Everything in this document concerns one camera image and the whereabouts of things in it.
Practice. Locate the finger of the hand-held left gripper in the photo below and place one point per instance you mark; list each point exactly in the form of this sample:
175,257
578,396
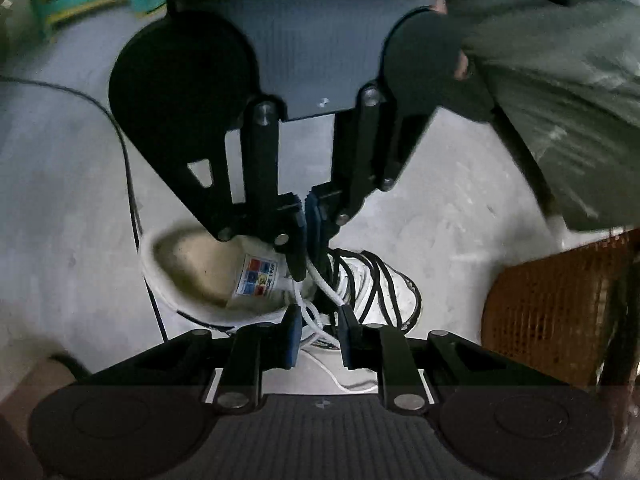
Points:
320,220
295,240

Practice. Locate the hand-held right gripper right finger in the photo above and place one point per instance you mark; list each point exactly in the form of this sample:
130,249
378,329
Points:
346,350

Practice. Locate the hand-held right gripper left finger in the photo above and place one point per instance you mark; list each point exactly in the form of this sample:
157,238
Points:
294,340

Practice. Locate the white shoelace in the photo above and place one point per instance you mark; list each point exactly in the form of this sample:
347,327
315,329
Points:
325,290

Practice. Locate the white high-top shoe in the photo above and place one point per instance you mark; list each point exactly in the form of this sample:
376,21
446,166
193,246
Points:
200,260

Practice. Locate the person's left hand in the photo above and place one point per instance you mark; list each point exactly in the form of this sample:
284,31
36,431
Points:
464,66

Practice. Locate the black shoelace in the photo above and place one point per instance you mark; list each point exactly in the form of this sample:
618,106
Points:
382,272

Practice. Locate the orange mesh basket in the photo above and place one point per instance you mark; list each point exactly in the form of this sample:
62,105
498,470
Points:
550,305

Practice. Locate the dark green slipper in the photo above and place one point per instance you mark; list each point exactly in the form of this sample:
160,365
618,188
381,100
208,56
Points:
70,365

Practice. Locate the teal stool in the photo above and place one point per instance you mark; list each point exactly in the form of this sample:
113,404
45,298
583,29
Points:
85,2

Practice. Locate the person's green trousers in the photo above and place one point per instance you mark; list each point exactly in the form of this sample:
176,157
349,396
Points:
565,85

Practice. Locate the person's right foot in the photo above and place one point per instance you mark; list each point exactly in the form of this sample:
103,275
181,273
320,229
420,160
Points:
25,410

